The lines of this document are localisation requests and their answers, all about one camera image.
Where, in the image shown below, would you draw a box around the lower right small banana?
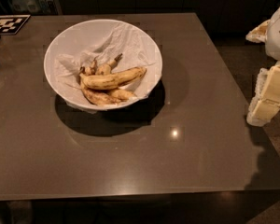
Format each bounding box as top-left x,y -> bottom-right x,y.
108,89 -> 135,101

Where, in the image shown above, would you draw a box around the upper banana with stem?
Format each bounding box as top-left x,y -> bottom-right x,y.
96,54 -> 122,75

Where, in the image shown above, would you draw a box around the small banana stub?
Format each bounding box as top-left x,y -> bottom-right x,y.
79,59 -> 97,76

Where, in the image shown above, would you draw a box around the plastic bottles in background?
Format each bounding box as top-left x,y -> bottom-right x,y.
11,0 -> 57,15

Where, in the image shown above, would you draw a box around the lower left spotted banana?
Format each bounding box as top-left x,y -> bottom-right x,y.
80,82 -> 120,105

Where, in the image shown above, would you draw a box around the white paper liner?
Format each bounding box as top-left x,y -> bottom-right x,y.
44,20 -> 162,112

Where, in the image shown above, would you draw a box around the white round bowl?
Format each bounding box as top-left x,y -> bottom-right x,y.
44,20 -> 162,113

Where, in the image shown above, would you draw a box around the black white fiducial marker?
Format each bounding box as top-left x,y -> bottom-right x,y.
0,15 -> 30,35

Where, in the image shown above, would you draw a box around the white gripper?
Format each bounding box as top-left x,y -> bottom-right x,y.
245,7 -> 280,127

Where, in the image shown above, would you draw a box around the yellow banana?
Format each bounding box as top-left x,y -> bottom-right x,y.
80,66 -> 147,90

